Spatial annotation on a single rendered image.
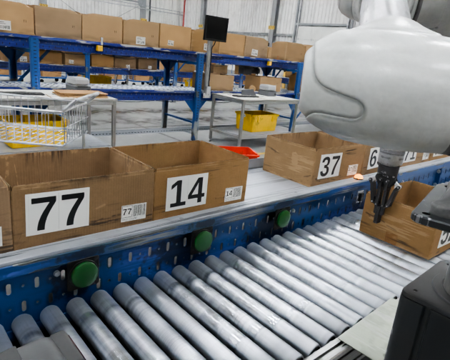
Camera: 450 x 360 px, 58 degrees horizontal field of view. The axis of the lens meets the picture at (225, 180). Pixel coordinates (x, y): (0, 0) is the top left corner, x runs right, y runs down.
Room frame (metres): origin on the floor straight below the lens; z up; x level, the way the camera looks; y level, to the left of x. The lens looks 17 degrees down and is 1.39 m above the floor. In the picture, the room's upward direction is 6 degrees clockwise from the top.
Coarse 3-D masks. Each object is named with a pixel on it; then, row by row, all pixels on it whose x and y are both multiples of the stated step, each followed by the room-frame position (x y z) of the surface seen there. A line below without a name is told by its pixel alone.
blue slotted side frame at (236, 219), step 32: (320, 192) 1.63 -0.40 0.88; (352, 192) 1.86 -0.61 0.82; (192, 224) 1.18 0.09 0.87; (224, 224) 1.31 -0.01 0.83; (256, 224) 1.42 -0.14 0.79; (288, 224) 1.55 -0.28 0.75; (64, 256) 0.91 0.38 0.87; (128, 256) 1.06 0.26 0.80; (160, 256) 1.14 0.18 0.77; (0, 288) 0.84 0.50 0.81; (32, 288) 0.88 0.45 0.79; (64, 288) 0.94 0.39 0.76; (96, 288) 1.00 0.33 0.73; (0, 320) 0.83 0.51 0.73
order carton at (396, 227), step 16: (368, 192) 1.57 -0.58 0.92; (400, 192) 1.77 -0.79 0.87; (416, 192) 1.81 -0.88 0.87; (368, 208) 1.56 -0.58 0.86; (400, 208) 1.46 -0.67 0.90; (368, 224) 1.55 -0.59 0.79; (384, 224) 1.50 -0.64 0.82; (400, 224) 1.45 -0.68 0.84; (416, 224) 1.41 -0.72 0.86; (384, 240) 1.49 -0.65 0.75; (400, 240) 1.44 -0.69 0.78; (416, 240) 1.40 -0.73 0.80; (432, 240) 1.36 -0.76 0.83; (432, 256) 1.38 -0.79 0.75
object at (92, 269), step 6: (84, 264) 0.93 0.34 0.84; (90, 264) 0.94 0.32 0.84; (78, 270) 0.92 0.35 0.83; (84, 270) 0.93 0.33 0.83; (90, 270) 0.94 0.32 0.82; (96, 270) 0.95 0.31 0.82; (72, 276) 0.91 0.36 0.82; (78, 276) 0.92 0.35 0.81; (84, 276) 0.93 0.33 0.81; (90, 276) 0.94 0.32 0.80; (96, 276) 0.95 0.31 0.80; (72, 282) 0.91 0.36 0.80; (78, 282) 0.92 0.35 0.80; (84, 282) 0.93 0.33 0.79; (90, 282) 0.94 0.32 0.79
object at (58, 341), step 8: (56, 336) 0.36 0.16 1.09; (64, 336) 0.36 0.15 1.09; (32, 344) 0.35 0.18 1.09; (40, 344) 0.35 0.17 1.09; (48, 344) 0.35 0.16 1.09; (56, 344) 0.35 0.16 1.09; (64, 344) 0.35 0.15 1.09; (72, 344) 0.35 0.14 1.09; (8, 352) 0.33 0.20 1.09; (16, 352) 0.33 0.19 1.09; (24, 352) 0.33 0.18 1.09; (32, 352) 0.33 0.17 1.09; (40, 352) 0.34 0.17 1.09; (48, 352) 0.34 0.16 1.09; (56, 352) 0.34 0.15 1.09; (64, 352) 0.34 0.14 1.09; (72, 352) 0.34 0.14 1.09; (80, 352) 0.35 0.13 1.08
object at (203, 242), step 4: (204, 232) 1.20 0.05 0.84; (208, 232) 1.21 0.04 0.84; (196, 236) 1.18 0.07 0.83; (200, 236) 1.18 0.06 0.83; (204, 236) 1.19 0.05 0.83; (208, 236) 1.20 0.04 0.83; (196, 240) 1.18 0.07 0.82; (200, 240) 1.18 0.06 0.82; (204, 240) 1.19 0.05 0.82; (208, 240) 1.20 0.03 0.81; (196, 244) 1.17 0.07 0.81; (200, 244) 1.18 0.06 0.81; (204, 244) 1.19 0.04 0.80; (208, 244) 1.20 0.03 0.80; (196, 248) 1.18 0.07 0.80; (200, 248) 1.18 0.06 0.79; (204, 248) 1.20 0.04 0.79; (208, 248) 1.21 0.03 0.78
